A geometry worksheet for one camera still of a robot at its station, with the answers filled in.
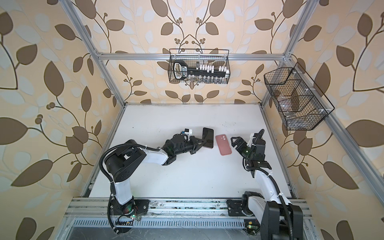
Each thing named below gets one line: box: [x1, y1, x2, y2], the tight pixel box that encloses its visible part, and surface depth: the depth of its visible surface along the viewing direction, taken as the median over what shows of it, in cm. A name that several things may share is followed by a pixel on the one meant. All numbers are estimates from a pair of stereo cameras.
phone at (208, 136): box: [202, 127, 214, 149], surface depth 91 cm
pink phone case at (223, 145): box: [215, 134, 232, 156], surface depth 99 cm
